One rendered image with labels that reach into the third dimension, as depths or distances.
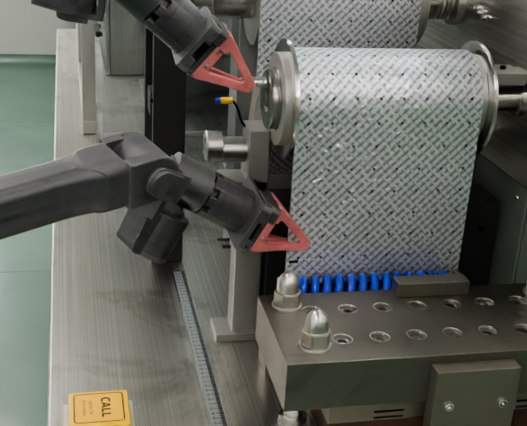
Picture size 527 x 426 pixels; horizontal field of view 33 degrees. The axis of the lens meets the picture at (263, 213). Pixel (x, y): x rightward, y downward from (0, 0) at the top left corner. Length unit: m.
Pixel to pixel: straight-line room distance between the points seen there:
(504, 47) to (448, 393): 0.50
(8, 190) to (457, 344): 0.52
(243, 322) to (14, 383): 1.66
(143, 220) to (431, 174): 0.37
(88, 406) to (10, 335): 2.02
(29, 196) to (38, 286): 2.47
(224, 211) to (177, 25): 0.22
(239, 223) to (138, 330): 0.28
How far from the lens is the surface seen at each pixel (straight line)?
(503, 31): 1.30
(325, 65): 1.09
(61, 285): 1.41
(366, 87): 1.09
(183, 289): 1.39
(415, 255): 1.19
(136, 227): 1.05
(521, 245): 1.27
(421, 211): 1.16
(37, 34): 6.69
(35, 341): 3.05
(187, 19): 1.05
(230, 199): 1.06
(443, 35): 1.48
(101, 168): 0.96
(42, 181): 0.94
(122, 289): 1.39
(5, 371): 2.91
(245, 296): 1.24
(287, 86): 1.07
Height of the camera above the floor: 1.54
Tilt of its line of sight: 22 degrees down
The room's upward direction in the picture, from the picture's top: 4 degrees clockwise
